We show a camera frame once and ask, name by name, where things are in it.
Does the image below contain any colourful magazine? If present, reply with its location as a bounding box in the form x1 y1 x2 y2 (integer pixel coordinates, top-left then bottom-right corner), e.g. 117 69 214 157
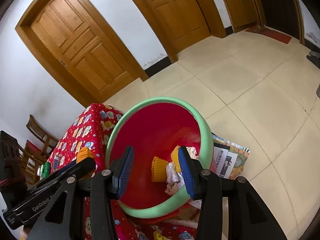
212 133 251 180

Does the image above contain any yellow foam fruit net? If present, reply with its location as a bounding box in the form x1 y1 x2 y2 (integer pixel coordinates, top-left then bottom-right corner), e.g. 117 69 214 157
151 156 171 183
170 145 182 168

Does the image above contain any wooden panel door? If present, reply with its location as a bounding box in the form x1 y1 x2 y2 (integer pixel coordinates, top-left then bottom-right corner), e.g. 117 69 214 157
215 0 266 33
117 0 227 63
15 0 150 105

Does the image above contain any red bin with green rim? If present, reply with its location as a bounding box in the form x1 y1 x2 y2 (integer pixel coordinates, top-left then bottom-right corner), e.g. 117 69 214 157
105 96 215 219

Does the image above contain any black cabinet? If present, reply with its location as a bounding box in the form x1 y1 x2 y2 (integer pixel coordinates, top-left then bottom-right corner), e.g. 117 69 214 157
0 130 28 207

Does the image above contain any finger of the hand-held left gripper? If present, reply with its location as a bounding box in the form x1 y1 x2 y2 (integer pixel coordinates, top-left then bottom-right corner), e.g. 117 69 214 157
37 160 81 185
29 157 97 196

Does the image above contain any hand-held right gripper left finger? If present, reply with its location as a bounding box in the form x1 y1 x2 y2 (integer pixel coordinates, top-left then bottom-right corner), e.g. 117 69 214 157
26 145 135 240

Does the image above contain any wooden chair with red seat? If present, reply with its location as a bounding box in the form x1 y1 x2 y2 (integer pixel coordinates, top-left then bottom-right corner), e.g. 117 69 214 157
18 140 51 186

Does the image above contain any green plastic toy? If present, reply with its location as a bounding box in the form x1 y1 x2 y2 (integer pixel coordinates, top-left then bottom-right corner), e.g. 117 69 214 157
41 162 52 177

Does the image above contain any large white tissue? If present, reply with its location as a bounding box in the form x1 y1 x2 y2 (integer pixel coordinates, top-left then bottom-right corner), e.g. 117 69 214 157
165 162 185 183

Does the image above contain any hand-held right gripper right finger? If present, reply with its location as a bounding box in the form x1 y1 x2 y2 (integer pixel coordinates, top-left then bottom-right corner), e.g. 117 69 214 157
177 146 288 240

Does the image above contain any red floral tablecloth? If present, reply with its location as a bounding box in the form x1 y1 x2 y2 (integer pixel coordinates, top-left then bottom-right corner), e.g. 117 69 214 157
45 103 200 240

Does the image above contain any red doormat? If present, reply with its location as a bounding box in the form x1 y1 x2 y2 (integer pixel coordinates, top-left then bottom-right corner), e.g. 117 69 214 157
244 27 292 45

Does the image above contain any white printed paper sheet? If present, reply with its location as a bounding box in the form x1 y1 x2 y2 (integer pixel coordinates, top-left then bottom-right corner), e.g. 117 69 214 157
212 144 238 178

